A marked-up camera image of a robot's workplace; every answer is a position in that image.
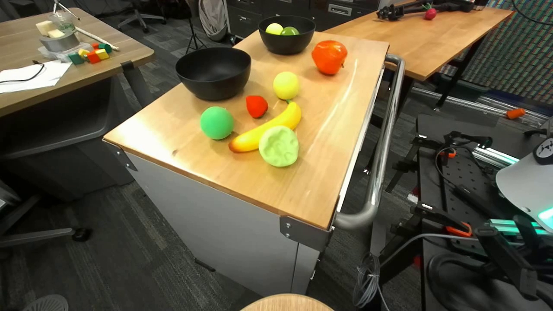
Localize light green bumpy fruit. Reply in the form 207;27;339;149
259;127;299;168

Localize yellow toy banana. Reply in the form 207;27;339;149
228;103;303;154

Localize red toy strawberry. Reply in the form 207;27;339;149
245;96;268;120

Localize green toy ball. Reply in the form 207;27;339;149
201;108;235;141

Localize yellow toy lemon ball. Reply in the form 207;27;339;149
273;72;301;101

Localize red orange toy pepper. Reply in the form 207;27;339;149
311;40;347;77

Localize yellow green toy apple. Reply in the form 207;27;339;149
264;23;284;35

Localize green toy lime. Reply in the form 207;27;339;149
282;27;299;37

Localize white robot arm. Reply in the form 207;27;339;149
496;137;553;234

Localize black bowl with banana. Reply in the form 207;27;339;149
176;47;251;103

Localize black bowl with pepper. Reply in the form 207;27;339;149
259;16;316;56

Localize round wooden stool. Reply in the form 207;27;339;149
240;294;334;311

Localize colourful toy blocks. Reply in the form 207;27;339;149
67;44;114;65

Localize wooden office desk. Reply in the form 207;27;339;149
0;9;154;201

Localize white stick on desk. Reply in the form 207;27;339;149
52;0;121;53

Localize white paper sheets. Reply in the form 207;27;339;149
0;61;71;94

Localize clear plastic container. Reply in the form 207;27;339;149
36;13;80;53

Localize silver cart handle bar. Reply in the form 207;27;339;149
335;56;404;231

